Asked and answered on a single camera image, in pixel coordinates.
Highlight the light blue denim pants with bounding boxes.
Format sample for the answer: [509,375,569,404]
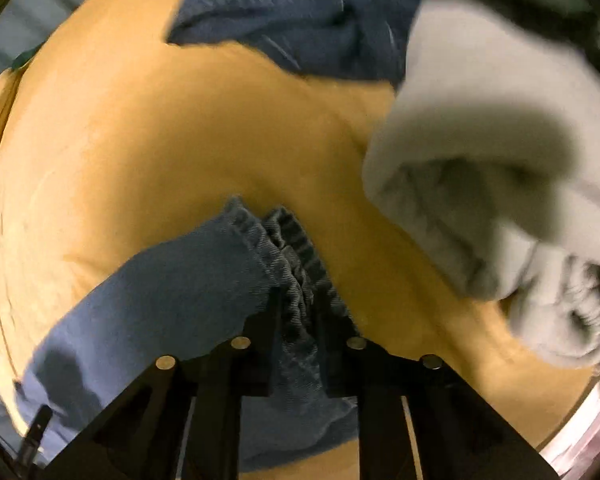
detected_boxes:
[14,196,363,473]

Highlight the light grey sweatshirt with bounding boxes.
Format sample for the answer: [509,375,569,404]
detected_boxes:
[362,0,600,372]

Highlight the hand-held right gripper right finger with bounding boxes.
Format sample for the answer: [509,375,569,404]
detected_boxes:
[313,299,562,480]

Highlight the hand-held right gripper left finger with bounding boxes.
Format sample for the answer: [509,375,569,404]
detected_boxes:
[42,286,283,480]

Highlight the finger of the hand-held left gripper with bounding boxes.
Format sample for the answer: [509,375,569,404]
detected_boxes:
[16,404,54,476]

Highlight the dark blue denim pants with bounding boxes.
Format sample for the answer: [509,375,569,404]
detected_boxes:
[166,0,433,88]

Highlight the yellow table cover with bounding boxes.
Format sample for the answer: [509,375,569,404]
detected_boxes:
[0,0,600,480]

